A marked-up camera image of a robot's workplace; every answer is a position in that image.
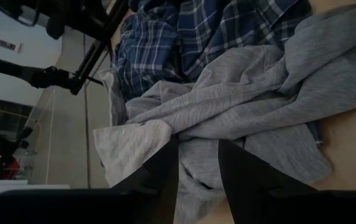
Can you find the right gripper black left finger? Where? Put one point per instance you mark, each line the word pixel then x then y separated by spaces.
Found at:
pixel 157 174

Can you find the blue plaid shirt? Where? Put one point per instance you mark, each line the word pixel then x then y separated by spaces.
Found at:
pixel 203 37

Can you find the white shelf board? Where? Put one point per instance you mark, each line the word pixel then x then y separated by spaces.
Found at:
pixel 19 186

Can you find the black frame post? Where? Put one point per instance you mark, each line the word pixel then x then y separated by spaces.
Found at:
pixel 98 46

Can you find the small wall label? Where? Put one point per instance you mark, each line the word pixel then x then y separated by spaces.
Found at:
pixel 2 43

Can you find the black frame bar with clamp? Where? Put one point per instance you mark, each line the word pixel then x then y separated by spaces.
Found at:
pixel 31 74

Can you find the grey knit sweatshirt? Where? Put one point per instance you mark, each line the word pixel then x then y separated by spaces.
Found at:
pixel 259 93

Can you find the pale off-white garment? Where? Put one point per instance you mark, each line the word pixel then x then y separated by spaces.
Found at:
pixel 128 149

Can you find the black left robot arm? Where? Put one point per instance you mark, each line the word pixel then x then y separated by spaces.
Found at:
pixel 72 15

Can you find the red object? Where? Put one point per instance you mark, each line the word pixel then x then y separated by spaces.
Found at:
pixel 2 168

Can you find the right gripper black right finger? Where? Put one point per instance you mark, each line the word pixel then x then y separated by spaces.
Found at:
pixel 249 186

